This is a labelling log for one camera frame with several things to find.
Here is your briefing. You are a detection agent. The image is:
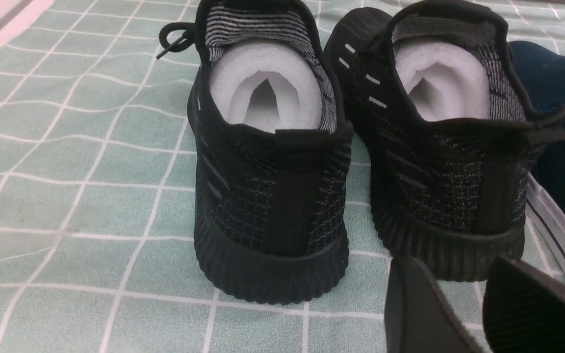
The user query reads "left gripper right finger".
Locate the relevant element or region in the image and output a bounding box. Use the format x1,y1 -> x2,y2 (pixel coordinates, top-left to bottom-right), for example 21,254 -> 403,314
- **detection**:
483,257 -> 565,353

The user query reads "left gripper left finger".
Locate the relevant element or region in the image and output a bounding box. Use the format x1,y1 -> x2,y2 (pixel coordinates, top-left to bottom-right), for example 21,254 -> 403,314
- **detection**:
384,256 -> 484,353

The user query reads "black knit sneaker right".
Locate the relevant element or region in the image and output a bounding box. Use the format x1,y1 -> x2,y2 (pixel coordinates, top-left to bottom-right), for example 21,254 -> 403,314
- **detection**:
325,0 -> 565,282

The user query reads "black knit sneaker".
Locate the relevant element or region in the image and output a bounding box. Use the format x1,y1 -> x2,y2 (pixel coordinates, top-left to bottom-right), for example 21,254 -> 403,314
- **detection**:
159,0 -> 354,305
325,0 -> 565,282

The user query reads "black knit sneaker left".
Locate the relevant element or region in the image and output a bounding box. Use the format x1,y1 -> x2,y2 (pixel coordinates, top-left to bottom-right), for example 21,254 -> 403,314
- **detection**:
159,0 -> 354,305

